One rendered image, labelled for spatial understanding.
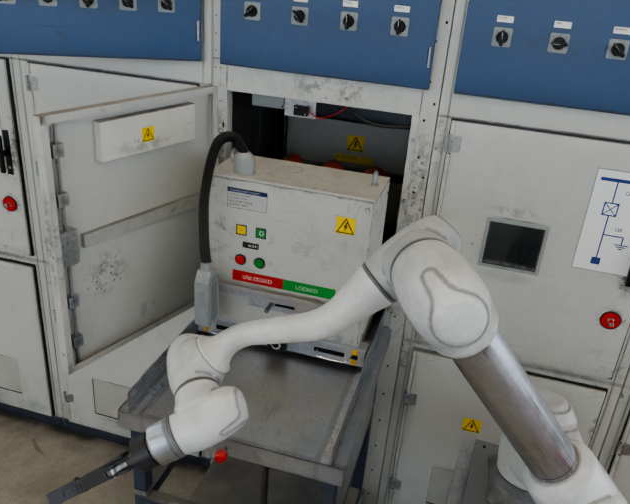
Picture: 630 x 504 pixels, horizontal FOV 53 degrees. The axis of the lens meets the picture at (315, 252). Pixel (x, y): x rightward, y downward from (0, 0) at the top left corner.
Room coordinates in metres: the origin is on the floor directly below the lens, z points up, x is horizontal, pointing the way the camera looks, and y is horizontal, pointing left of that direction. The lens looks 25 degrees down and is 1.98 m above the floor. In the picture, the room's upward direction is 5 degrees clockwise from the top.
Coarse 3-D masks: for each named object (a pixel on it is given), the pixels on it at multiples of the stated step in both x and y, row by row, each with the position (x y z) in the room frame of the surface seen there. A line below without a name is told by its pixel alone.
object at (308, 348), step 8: (216, 320) 1.68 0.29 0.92; (224, 320) 1.67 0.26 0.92; (232, 320) 1.68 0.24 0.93; (200, 328) 1.69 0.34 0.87; (216, 328) 1.68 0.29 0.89; (224, 328) 1.68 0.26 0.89; (264, 344) 1.64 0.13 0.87; (288, 344) 1.62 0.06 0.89; (296, 344) 1.62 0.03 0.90; (304, 344) 1.61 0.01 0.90; (312, 344) 1.60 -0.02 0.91; (320, 344) 1.60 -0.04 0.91; (328, 344) 1.59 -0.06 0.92; (336, 344) 1.59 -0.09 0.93; (360, 344) 1.60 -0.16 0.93; (368, 344) 1.61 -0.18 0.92; (296, 352) 1.62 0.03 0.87; (304, 352) 1.61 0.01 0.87; (312, 352) 1.60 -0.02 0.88; (320, 352) 1.60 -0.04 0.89; (328, 352) 1.59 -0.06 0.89; (336, 352) 1.59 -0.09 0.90; (344, 352) 1.58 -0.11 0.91; (360, 352) 1.57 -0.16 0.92; (360, 360) 1.57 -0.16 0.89
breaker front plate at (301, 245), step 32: (224, 192) 1.69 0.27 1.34; (288, 192) 1.64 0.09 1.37; (224, 224) 1.69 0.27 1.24; (256, 224) 1.66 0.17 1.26; (288, 224) 1.64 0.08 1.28; (320, 224) 1.62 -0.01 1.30; (224, 256) 1.69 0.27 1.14; (256, 256) 1.66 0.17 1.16; (288, 256) 1.64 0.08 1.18; (320, 256) 1.62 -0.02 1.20; (352, 256) 1.59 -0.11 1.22; (256, 288) 1.66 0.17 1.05
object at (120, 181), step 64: (64, 128) 1.54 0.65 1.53; (128, 128) 1.67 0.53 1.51; (192, 128) 1.88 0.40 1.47; (64, 192) 1.50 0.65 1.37; (128, 192) 1.70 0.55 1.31; (192, 192) 1.92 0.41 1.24; (64, 256) 1.48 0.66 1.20; (128, 256) 1.69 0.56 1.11; (192, 256) 1.92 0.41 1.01; (64, 320) 1.46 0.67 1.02; (128, 320) 1.68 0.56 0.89
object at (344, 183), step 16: (256, 160) 1.85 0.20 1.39; (272, 160) 1.87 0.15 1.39; (224, 176) 1.69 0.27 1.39; (240, 176) 1.68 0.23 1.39; (256, 176) 1.71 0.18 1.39; (272, 176) 1.72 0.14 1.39; (288, 176) 1.73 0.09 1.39; (304, 176) 1.74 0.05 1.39; (320, 176) 1.75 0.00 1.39; (336, 176) 1.76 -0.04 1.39; (352, 176) 1.78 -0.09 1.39; (368, 176) 1.79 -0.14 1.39; (384, 176) 1.80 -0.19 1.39; (320, 192) 1.62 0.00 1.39; (336, 192) 1.62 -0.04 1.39; (352, 192) 1.64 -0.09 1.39; (368, 192) 1.65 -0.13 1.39; (384, 192) 1.72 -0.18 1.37; (384, 208) 1.76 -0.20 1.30; (368, 256) 1.58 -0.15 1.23; (368, 320) 1.72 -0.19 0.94
